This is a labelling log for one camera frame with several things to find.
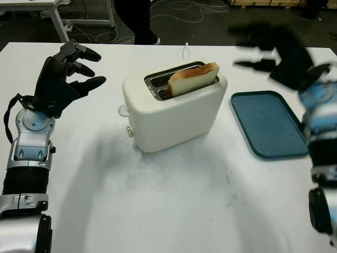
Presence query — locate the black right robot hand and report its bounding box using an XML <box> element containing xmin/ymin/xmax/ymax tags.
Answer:
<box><xmin>227</xmin><ymin>23</ymin><xmax>317</xmax><ymax>72</ymax></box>

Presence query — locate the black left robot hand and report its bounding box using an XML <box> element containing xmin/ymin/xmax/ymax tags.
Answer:
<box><xmin>34</xmin><ymin>39</ymin><xmax>107</xmax><ymax>106</ymax></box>

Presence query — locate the toast slice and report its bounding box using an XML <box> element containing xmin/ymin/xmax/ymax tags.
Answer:
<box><xmin>167</xmin><ymin>62</ymin><xmax>220</xmax><ymax>97</ymax></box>

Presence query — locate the white toaster lever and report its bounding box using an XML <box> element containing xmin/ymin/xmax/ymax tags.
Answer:
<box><xmin>117</xmin><ymin>104</ymin><xmax>132</xmax><ymax>118</ymax></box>

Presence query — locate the white two-slot toaster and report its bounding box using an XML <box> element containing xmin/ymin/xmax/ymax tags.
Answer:
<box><xmin>117</xmin><ymin>61</ymin><xmax>229</xmax><ymax>153</ymax></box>

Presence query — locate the dark bulky floor object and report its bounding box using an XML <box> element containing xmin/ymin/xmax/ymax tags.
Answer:
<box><xmin>300</xmin><ymin>0</ymin><xmax>330</xmax><ymax>20</ymax></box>

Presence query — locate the wooden pallet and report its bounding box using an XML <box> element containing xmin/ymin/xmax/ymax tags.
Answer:
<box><xmin>229</xmin><ymin>0</ymin><xmax>306</xmax><ymax>6</ymax></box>

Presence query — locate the blue plastic tray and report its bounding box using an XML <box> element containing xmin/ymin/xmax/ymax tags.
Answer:
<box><xmin>230</xmin><ymin>91</ymin><xmax>309</xmax><ymax>161</ymax></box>

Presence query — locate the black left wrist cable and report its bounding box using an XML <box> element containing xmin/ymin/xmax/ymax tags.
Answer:
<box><xmin>4</xmin><ymin>93</ymin><xmax>27</xmax><ymax>144</ymax></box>

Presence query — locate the thin white cable bundle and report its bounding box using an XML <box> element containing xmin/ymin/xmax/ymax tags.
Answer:
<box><xmin>71</xmin><ymin>25</ymin><xmax>135</xmax><ymax>44</ymax></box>

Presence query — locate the white metal-frame desk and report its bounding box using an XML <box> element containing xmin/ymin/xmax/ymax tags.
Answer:
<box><xmin>0</xmin><ymin>0</ymin><xmax>116</xmax><ymax>43</ymax></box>

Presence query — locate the long white floor cable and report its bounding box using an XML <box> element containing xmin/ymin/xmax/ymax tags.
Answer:
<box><xmin>150</xmin><ymin>0</ymin><xmax>230</xmax><ymax>45</ymax></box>

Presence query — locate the white toaster power cord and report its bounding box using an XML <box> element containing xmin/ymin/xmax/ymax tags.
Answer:
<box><xmin>181</xmin><ymin>43</ymin><xmax>191</xmax><ymax>61</ymax></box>

